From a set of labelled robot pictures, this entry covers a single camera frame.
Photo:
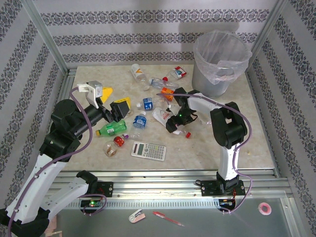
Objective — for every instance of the green plastic bottle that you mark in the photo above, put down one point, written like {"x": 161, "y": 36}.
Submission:
{"x": 111, "y": 128}

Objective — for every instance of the orange label bottle brown cap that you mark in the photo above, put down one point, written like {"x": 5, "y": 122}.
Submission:
{"x": 166, "y": 91}

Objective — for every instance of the small round bottle red label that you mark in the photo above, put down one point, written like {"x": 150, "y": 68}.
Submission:
{"x": 119, "y": 141}

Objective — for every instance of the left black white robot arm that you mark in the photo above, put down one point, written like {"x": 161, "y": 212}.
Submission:
{"x": 37, "y": 187}

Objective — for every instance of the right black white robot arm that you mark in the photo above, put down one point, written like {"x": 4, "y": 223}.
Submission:
{"x": 227, "y": 160}

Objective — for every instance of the white scientific calculator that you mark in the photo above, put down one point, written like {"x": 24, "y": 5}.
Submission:
{"x": 148, "y": 151}

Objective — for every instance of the white bottle orange V label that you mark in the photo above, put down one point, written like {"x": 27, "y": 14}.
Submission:
{"x": 136, "y": 70}

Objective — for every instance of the clear bottle red white label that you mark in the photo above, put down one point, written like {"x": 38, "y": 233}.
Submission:
{"x": 179, "y": 72}

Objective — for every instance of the red pen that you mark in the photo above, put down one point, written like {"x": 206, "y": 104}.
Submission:
{"x": 168, "y": 218}

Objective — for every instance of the white pink clip device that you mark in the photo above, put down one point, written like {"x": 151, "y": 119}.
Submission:
{"x": 137, "y": 216}

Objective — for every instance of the pink plastic holder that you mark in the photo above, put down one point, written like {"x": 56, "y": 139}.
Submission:
{"x": 56, "y": 233}

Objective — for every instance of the pink tape roll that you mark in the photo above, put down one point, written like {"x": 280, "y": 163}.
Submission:
{"x": 261, "y": 209}

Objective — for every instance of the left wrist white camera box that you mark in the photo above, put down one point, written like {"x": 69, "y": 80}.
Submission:
{"x": 95, "y": 90}

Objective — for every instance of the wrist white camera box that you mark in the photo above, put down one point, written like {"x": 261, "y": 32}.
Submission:
{"x": 95, "y": 90}
{"x": 169, "y": 107}

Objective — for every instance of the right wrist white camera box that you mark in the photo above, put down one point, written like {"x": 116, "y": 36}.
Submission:
{"x": 169, "y": 107}

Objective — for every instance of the aluminium side rail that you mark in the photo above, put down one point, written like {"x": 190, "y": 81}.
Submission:
{"x": 69, "y": 79}
{"x": 261, "y": 111}

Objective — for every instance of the aluminium rail across frame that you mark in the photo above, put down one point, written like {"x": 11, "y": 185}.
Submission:
{"x": 160, "y": 184}

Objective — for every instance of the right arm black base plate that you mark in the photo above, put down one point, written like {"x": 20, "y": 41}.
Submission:
{"x": 209, "y": 190}

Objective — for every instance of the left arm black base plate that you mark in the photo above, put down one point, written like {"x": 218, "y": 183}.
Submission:
{"x": 106, "y": 188}

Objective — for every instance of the aluminium corner post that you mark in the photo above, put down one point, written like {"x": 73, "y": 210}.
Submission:
{"x": 270, "y": 24}
{"x": 44, "y": 34}

